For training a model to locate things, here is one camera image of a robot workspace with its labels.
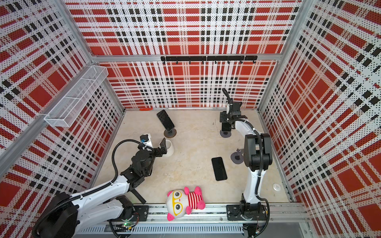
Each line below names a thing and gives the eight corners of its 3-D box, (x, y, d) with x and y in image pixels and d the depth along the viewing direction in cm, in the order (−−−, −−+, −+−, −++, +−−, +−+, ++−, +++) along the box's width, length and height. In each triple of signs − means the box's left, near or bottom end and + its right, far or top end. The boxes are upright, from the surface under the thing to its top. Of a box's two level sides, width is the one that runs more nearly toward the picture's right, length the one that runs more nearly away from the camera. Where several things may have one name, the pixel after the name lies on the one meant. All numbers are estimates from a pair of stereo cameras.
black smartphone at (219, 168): (216, 181, 87) (216, 179, 84) (211, 160, 95) (211, 158, 93) (226, 179, 87) (227, 177, 85) (221, 158, 96) (221, 156, 94)
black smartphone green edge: (169, 136, 106) (165, 121, 93) (161, 128, 111) (156, 112, 98) (175, 132, 109) (172, 116, 95) (168, 124, 114) (163, 108, 100)
